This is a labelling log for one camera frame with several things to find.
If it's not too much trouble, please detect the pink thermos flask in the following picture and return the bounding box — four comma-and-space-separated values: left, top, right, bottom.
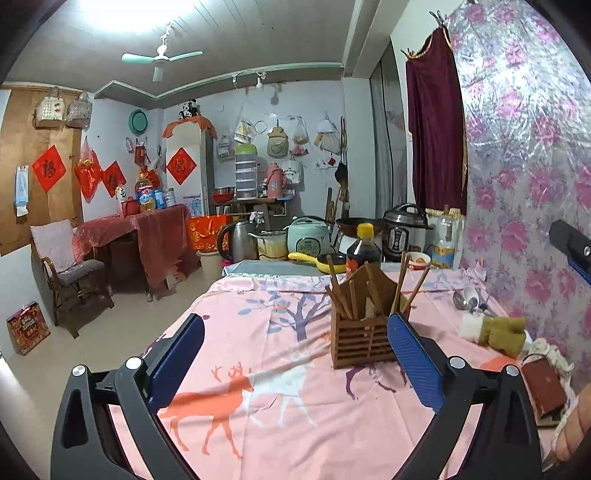
267, 161, 283, 199

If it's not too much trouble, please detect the brown leather wallet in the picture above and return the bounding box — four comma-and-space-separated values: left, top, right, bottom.
522, 359, 568, 418

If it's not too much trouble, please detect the white enamel pot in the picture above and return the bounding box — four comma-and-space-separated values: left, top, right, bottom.
249, 230, 289, 261

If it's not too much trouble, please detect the orange fringed cloth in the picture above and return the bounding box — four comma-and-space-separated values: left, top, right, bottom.
161, 115, 218, 139

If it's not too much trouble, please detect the steel electric kettle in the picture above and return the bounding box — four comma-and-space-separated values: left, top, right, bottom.
217, 220, 258, 264

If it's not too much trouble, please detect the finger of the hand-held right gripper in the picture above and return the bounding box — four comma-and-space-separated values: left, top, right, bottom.
549, 219, 591, 287

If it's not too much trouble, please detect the pale green rice cooker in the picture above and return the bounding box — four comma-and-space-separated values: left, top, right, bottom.
286, 216, 332, 257

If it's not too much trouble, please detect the table with red cloth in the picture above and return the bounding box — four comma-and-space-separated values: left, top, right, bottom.
74, 204, 194, 296

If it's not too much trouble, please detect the dark wok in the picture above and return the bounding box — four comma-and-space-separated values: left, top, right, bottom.
335, 217, 386, 236

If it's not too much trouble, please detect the red printed cardboard box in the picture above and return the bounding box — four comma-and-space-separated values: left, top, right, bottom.
6, 301, 51, 356

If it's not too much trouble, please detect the ceiling lamp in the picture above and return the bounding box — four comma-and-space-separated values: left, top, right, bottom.
78, 0, 185, 33

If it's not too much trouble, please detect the brown wooden door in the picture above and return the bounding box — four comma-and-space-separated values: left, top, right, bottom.
0, 88, 86, 257

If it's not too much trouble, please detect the pink deer print bedsheet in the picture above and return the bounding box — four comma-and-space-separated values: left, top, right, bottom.
108, 268, 578, 480

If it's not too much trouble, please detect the yellow hanging wall bag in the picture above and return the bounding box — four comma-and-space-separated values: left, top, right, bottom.
267, 121, 291, 158

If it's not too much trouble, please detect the white folded cloth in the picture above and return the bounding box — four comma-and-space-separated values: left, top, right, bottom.
459, 311, 485, 342

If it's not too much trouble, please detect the white plastic bucket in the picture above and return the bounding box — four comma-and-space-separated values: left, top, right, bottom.
196, 249, 225, 283

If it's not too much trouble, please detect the dark sauce bottle yellow cap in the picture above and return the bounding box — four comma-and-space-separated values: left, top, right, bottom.
345, 223, 383, 278

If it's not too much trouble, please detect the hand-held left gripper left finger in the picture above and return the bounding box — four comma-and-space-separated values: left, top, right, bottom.
50, 313, 205, 480

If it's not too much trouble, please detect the olive plush toy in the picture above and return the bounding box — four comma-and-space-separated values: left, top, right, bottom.
478, 316, 527, 360

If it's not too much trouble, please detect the yellow cooking oil bottle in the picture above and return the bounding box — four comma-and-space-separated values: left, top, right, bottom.
135, 168, 157, 212

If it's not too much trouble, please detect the floral plastic sheet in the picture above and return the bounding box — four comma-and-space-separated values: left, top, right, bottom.
445, 0, 591, 370

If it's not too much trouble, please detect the yellow handled pan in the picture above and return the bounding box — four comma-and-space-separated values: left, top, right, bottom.
288, 251, 347, 273

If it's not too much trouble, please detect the wooden chair with cushions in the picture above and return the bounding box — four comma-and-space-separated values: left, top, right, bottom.
30, 219, 115, 340

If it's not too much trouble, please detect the clear hanging basket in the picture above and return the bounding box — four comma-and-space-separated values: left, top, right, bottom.
65, 91, 93, 127

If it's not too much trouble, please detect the slatted wooden chopstick holder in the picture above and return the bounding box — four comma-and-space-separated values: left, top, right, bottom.
330, 262, 416, 370

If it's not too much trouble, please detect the red diamond paper decoration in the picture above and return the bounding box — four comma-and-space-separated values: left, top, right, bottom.
31, 145, 68, 193
100, 161, 126, 198
165, 148, 192, 185

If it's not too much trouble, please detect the blue and white packet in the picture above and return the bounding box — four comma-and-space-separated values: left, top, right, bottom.
14, 165, 31, 217

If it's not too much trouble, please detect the clear plastic oil bottle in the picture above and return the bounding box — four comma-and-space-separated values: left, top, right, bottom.
431, 205, 462, 270

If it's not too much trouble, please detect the white printed hanging bag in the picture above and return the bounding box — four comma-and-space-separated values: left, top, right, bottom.
281, 159, 303, 185

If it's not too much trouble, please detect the stacked steamer with green lid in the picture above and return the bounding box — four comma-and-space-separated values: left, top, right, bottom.
235, 143, 258, 200

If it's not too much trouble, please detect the set of wooden chopsticks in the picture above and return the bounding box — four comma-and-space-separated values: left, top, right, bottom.
325, 250, 431, 330

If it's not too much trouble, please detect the person's right hand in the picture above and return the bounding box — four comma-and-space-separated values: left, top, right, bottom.
554, 401, 591, 462

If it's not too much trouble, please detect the white hanging basket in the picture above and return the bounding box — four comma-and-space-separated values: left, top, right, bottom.
34, 88, 64, 129

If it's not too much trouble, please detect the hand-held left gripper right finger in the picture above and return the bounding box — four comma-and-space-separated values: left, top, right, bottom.
387, 312, 548, 480

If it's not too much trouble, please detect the red gift bag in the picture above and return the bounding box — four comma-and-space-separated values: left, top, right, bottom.
188, 215, 232, 252

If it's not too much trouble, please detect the steel pressure cooker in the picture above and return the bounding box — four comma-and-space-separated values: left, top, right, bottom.
382, 203, 435, 263

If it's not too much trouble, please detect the white refrigerator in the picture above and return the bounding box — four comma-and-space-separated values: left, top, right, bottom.
166, 121, 217, 217

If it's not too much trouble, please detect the green ceiling fan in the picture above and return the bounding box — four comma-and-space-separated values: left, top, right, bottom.
121, 23, 204, 83

